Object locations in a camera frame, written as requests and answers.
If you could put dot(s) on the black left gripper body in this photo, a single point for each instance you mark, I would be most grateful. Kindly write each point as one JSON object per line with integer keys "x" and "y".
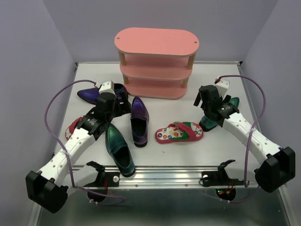
{"x": 111, "y": 115}

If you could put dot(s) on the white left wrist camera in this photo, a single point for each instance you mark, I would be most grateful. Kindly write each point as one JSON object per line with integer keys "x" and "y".
{"x": 107, "y": 87}

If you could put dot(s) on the pink three-tier shoe shelf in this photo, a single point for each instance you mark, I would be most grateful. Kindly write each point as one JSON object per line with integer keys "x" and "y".
{"x": 156, "y": 62}

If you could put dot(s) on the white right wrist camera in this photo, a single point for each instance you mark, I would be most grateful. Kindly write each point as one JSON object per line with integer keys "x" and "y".
{"x": 222, "y": 86}

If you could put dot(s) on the purple loafer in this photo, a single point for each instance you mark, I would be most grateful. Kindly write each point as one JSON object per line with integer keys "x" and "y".
{"x": 139, "y": 122}
{"x": 90, "y": 95}

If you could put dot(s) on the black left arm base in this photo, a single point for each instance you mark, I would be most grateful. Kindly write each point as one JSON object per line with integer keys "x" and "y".
{"x": 96, "y": 181}

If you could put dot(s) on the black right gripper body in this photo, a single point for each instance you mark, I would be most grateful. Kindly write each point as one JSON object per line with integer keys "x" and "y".
{"x": 225, "y": 99}

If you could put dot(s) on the aluminium front rail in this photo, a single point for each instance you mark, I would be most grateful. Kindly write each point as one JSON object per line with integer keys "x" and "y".
{"x": 146, "y": 177}

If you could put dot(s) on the red flip-flop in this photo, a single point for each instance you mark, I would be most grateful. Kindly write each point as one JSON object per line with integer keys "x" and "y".
{"x": 179, "y": 132}
{"x": 70, "y": 130}

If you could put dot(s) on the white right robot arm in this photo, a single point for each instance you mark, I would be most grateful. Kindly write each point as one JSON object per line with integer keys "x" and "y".
{"x": 275, "y": 165}

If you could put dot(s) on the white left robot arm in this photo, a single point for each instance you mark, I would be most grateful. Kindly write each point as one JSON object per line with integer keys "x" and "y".
{"x": 50, "y": 186}

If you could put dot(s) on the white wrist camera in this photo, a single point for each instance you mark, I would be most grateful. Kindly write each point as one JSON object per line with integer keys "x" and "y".
{"x": 107, "y": 87}
{"x": 222, "y": 86}

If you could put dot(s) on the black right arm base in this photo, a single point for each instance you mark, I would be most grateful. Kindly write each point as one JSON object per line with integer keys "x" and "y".
{"x": 221, "y": 178}

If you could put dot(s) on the red flip-flop centre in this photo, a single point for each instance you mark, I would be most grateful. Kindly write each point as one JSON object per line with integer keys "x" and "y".
{"x": 179, "y": 132}

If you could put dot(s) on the red flip-flop left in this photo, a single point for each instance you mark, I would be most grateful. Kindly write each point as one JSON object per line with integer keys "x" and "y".
{"x": 70, "y": 130}

